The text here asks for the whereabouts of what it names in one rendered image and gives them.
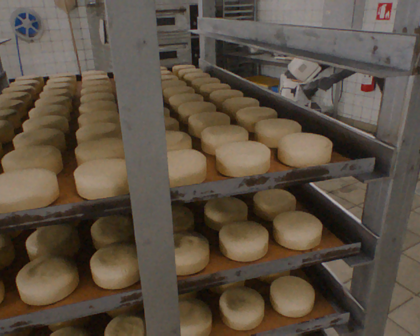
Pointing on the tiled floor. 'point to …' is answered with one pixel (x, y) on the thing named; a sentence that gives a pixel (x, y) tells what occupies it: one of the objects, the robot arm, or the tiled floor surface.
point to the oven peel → (69, 21)
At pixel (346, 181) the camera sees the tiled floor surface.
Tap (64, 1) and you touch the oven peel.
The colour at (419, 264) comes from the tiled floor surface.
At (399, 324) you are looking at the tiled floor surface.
